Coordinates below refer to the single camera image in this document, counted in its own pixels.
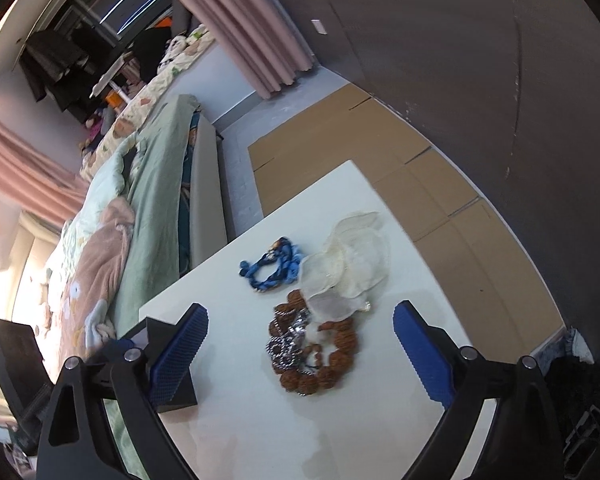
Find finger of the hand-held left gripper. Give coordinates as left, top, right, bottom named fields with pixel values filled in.
left=87, top=337, right=151, bottom=366

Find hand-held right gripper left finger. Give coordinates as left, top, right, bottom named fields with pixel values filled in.
left=36, top=302, right=211, bottom=480

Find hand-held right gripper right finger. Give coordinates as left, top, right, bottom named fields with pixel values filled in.
left=392, top=300, right=567, bottom=480

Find brown bead bracelet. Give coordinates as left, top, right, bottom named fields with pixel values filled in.
left=267, top=289, right=362, bottom=397

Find blue bead bracelet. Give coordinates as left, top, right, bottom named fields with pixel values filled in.
left=239, top=236, right=304, bottom=294

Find bear printed blanket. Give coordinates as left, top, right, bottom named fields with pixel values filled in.
left=42, top=157, right=142, bottom=361

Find white translucent pouch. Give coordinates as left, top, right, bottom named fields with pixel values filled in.
left=307, top=294, right=357, bottom=327

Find cream organza pouch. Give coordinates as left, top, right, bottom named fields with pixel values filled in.
left=299, top=251, right=353, bottom=297
left=325, top=210, right=392, bottom=298

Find green blanket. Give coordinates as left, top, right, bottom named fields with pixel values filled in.
left=100, top=94, right=203, bottom=480

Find black cloth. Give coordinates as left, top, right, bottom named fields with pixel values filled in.
left=544, top=354, right=600, bottom=443

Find pink curtain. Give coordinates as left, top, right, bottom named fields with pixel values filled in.
left=0, top=100, right=90, bottom=227
left=144, top=0, right=317, bottom=101

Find flat cardboard sheets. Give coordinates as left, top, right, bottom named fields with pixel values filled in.
left=247, top=82, right=567, bottom=357

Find floral printed quilt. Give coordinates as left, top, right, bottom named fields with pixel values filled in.
left=77, top=27, right=218, bottom=181

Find hanging black clothes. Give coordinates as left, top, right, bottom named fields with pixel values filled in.
left=19, top=24, right=133, bottom=113

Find window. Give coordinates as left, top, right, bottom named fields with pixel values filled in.
left=55, top=0, right=175, bottom=38

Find grey bed frame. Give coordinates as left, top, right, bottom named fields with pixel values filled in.
left=187, top=110, right=232, bottom=278

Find grey metal frame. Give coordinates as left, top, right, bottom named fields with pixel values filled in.
left=561, top=404, right=600, bottom=477

